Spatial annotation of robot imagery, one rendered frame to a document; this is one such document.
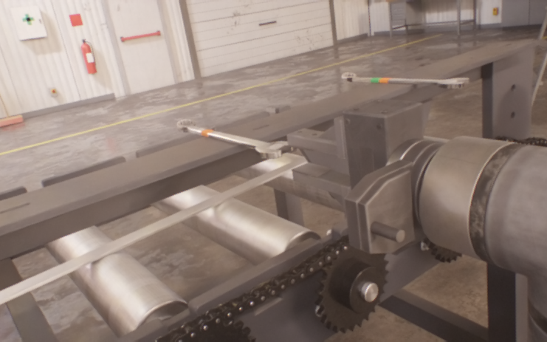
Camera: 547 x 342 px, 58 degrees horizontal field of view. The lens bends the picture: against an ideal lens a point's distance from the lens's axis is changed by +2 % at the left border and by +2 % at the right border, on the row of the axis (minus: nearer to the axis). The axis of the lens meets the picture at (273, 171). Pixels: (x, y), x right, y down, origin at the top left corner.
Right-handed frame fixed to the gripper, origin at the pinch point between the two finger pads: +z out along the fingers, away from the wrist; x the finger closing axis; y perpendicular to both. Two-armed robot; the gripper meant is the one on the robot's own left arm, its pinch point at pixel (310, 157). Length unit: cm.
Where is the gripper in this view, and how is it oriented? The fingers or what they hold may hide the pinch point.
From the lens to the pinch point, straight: 53.2
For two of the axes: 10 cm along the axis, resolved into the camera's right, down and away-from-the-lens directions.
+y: 7.9, -3.1, 5.3
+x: -1.5, -9.3, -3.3
